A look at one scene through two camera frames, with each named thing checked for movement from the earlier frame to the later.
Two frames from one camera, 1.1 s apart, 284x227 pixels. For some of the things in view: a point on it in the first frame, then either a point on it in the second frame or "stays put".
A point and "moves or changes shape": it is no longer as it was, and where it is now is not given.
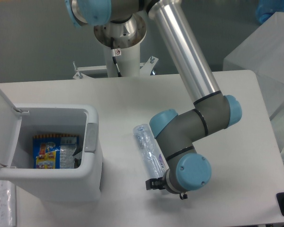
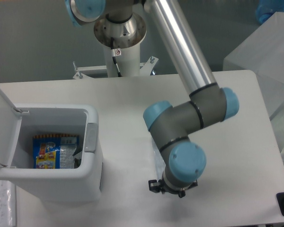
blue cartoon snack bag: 54,151 stays put
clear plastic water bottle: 151,156 moves or changes shape
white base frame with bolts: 146,68 stays put
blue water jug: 265,8 stays put
